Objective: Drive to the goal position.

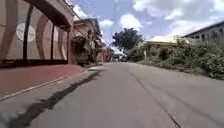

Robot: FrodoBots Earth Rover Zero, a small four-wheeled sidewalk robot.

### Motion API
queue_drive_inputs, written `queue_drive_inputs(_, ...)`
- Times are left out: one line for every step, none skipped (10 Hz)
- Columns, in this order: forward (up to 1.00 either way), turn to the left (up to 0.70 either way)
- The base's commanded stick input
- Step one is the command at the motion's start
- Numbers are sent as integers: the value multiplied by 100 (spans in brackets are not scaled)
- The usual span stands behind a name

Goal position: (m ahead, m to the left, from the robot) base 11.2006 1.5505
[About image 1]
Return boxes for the wall with curved stripes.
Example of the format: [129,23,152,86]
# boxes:
[0,0,76,69]

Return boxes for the grey asphalt road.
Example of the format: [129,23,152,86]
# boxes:
[0,61,224,128]

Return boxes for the white post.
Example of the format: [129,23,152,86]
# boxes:
[143,50,148,62]

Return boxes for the brown multi-storey building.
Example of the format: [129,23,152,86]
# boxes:
[68,17,111,65]

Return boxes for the grey building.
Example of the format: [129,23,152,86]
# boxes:
[182,20,224,44]

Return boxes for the red paved pavement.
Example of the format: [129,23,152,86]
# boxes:
[0,63,87,100]

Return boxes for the yellow roofed building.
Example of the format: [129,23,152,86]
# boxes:
[145,35,192,48]

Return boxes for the overgrown green bushes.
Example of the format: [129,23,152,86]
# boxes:
[127,37,224,80]

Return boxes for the round green tree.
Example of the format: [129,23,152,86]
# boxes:
[111,27,145,54]

